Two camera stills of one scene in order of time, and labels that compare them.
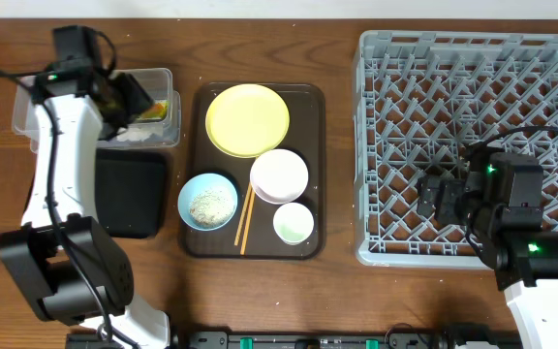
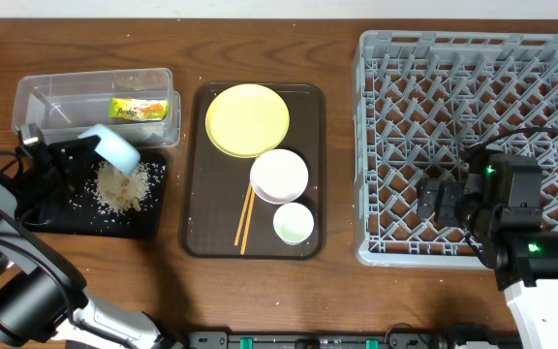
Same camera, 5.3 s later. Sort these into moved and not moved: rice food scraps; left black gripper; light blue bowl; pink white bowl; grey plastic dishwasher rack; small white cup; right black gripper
Moved: left black gripper; light blue bowl; rice food scraps
Not moved: right black gripper; grey plastic dishwasher rack; pink white bowl; small white cup
